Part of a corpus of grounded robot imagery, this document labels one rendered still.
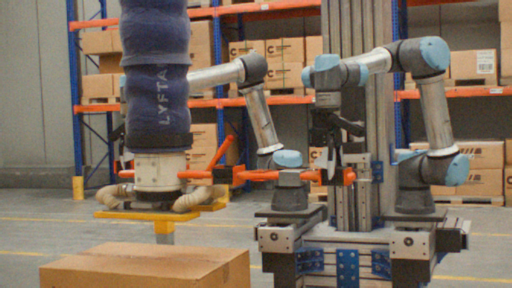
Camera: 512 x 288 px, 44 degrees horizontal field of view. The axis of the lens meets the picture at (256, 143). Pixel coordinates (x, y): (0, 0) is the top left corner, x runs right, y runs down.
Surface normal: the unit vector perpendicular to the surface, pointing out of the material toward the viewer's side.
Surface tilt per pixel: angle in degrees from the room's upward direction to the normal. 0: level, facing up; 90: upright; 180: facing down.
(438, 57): 83
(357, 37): 90
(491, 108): 90
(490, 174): 88
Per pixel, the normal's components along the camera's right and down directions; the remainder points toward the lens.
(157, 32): 0.25, 0.14
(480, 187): -0.36, 0.07
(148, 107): 0.07, -0.17
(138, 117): -0.54, 0.09
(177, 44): 0.74, 0.22
